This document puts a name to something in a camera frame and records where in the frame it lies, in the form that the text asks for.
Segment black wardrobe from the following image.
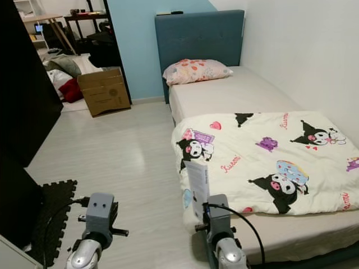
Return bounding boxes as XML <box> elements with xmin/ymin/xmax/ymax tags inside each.
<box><xmin>0</xmin><ymin>0</ymin><xmax>63</xmax><ymax>250</ymax></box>

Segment white plastic bag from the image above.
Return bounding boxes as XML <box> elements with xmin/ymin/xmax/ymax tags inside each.
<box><xmin>46</xmin><ymin>69</ymin><xmax>73</xmax><ymax>100</ymax></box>

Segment brown cardboard box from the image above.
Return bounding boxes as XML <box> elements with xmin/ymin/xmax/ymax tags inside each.
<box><xmin>77</xmin><ymin>67</ymin><xmax>131</xmax><ymax>117</ymax></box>

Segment light wooden table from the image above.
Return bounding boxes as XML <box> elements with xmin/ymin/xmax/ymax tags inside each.
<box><xmin>22</xmin><ymin>14</ymin><xmax>76</xmax><ymax>55</ymax></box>

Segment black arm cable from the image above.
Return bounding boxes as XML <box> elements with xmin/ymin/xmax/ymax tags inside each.
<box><xmin>42</xmin><ymin>197</ymin><xmax>90</xmax><ymax>269</ymax></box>
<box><xmin>208</xmin><ymin>203</ymin><xmax>266</xmax><ymax>269</ymax></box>

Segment light grey panel corner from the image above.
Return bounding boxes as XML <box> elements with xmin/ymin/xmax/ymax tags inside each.
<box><xmin>0</xmin><ymin>235</ymin><xmax>29</xmax><ymax>269</ymax></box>

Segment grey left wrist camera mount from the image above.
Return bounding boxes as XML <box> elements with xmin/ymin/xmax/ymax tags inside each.
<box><xmin>86</xmin><ymin>192</ymin><xmax>116</xmax><ymax>242</ymax></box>

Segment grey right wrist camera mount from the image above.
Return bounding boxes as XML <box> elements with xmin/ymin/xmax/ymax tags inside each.
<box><xmin>205</xmin><ymin>194</ymin><xmax>233</xmax><ymax>247</ymax></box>

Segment white book blue lettering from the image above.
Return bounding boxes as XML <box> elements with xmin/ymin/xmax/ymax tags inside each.
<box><xmin>186</xmin><ymin>161</ymin><xmax>211</xmax><ymax>222</ymax></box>

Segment pink pillow orange spots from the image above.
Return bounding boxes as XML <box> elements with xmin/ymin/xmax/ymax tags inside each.
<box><xmin>163</xmin><ymin>59</ymin><xmax>233</xmax><ymax>86</ymax></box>

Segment olive grey cloth heap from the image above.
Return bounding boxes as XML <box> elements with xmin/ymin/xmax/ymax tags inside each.
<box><xmin>46</xmin><ymin>54</ymin><xmax>85</xmax><ymax>78</ymax></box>

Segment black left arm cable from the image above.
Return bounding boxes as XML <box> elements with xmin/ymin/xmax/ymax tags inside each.
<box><xmin>42</xmin><ymin>197</ymin><xmax>90</xmax><ymax>269</ymax></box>

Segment cream cartoon print quilt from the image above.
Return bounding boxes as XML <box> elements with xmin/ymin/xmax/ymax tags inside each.
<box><xmin>171</xmin><ymin>111</ymin><xmax>359</xmax><ymax>233</ymax></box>

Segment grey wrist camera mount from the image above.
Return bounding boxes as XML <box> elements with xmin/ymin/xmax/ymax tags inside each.
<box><xmin>86</xmin><ymin>192</ymin><xmax>116</xmax><ymax>242</ymax></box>
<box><xmin>205</xmin><ymin>194</ymin><xmax>233</xmax><ymax>247</ymax></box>

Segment black door frame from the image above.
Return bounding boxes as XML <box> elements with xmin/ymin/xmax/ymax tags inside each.
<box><xmin>104</xmin><ymin>0</ymin><xmax>132</xmax><ymax>104</ymax></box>

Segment dark brown table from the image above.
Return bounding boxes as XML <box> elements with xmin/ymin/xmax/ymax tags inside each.
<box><xmin>63</xmin><ymin>12</ymin><xmax>110</xmax><ymax>40</ymax></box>

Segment black foam floor mat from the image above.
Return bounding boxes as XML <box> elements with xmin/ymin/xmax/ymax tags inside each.
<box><xmin>31</xmin><ymin>179</ymin><xmax>78</xmax><ymax>267</ymax></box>

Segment red cloth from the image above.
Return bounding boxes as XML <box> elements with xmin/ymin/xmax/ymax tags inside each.
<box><xmin>59</xmin><ymin>78</ymin><xmax>85</xmax><ymax>103</ymax></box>

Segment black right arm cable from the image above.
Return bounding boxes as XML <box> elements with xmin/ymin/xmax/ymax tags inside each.
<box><xmin>208</xmin><ymin>203</ymin><xmax>266</xmax><ymax>269</ymax></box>

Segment beige sheeted mattress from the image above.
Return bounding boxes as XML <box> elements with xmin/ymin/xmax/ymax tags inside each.
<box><xmin>168</xmin><ymin>66</ymin><xmax>359</xmax><ymax>264</ymax></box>

